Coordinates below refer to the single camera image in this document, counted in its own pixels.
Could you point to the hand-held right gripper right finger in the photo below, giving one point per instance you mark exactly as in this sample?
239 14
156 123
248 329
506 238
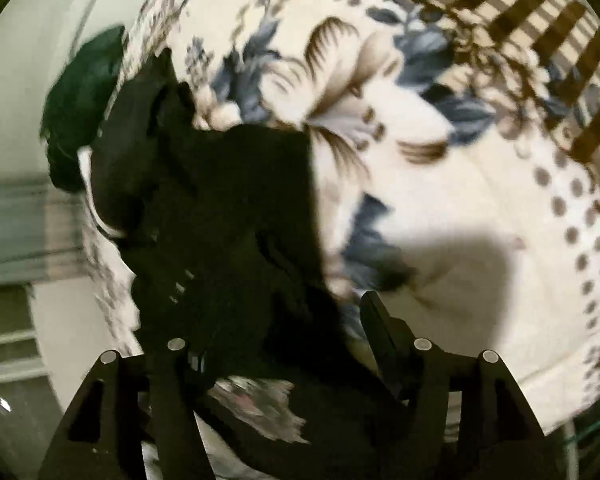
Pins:
380 325

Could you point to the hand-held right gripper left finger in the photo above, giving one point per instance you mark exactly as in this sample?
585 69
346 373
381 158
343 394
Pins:
172 390

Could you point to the black clothes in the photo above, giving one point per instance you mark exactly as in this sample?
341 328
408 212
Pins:
240 210

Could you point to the floral bed blanket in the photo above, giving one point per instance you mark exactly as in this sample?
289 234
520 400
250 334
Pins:
480 185

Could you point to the grey curtain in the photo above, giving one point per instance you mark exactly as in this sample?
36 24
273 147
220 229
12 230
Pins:
20 225

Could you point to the dark green duvet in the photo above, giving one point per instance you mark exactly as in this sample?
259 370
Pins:
80 105

